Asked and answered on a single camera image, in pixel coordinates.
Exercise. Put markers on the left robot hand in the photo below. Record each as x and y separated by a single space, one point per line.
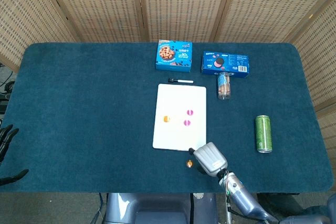
6 134

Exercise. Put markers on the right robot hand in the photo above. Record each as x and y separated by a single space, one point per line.
211 158

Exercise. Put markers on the orange round magnet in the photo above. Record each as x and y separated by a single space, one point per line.
189 164
166 118

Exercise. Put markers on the pink round magnet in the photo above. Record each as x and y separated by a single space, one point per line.
190 112
187 122

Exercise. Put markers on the green drink can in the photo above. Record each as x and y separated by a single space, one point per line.
263 134

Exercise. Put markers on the metal table leg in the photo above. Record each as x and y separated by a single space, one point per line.
228 216

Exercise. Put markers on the white magnetic whiteboard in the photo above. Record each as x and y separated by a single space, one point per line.
179 98

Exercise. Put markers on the clear jar of biscuit sticks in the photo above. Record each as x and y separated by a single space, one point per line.
224 87

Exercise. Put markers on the grey-blue robot torso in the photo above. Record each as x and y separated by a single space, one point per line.
157 208

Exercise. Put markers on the dark blue table cloth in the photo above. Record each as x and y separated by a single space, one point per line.
78 119

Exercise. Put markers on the whiteboard marker pen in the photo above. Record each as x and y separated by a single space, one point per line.
183 81

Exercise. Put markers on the dark blue Oreo box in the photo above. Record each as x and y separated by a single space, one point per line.
225 64

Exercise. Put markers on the light blue cookie box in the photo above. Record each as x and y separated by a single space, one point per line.
173 56

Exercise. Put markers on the woven bamboo folding screen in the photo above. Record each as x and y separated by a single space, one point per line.
183 3

